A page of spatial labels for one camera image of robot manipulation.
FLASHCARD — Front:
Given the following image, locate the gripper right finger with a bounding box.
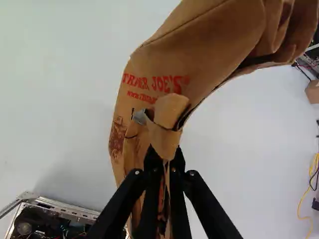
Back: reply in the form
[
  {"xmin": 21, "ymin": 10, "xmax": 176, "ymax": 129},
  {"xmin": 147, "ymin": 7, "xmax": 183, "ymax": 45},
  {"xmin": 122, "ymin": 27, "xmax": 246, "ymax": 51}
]
[{"xmin": 166, "ymin": 146, "xmax": 237, "ymax": 239}]

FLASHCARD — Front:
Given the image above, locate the small closed cardboard box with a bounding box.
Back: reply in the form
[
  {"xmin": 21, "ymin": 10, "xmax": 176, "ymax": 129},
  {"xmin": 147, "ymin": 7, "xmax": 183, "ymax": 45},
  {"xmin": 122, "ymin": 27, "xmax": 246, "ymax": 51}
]
[{"xmin": 304, "ymin": 80, "xmax": 319, "ymax": 105}]

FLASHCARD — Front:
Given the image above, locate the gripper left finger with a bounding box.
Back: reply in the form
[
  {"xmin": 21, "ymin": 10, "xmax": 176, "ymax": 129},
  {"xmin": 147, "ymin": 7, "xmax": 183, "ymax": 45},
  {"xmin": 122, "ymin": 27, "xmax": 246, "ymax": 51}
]
[{"xmin": 87, "ymin": 145, "xmax": 165, "ymax": 239}]

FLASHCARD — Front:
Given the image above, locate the yellow floor cable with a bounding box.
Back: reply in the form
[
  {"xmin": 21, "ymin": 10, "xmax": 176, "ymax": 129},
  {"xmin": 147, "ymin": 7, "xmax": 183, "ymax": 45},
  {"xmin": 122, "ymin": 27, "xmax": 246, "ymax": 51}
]
[{"xmin": 298, "ymin": 153, "xmax": 319, "ymax": 239}]

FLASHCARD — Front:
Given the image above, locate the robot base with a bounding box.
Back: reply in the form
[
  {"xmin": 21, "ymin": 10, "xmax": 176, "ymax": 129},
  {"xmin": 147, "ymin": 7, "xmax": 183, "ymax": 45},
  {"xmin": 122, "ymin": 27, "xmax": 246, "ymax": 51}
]
[{"xmin": 0, "ymin": 191, "xmax": 102, "ymax": 239}]

